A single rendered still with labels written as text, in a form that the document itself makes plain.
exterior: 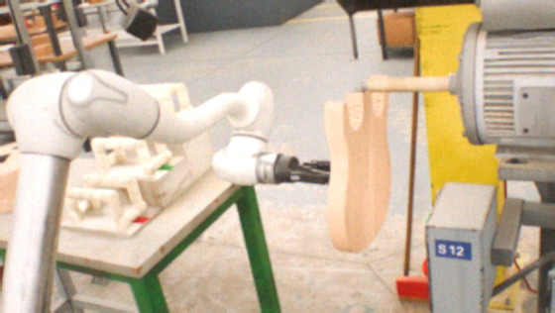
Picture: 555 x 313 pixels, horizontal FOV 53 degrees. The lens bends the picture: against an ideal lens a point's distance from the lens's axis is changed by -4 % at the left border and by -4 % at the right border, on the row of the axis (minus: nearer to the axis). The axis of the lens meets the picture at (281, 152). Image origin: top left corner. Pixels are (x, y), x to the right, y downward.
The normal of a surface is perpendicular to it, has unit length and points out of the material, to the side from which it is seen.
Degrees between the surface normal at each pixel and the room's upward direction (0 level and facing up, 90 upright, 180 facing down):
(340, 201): 66
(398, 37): 90
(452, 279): 90
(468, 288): 90
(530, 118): 90
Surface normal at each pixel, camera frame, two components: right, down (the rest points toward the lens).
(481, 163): -0.45, 0.41
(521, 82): -0.48, 0.09
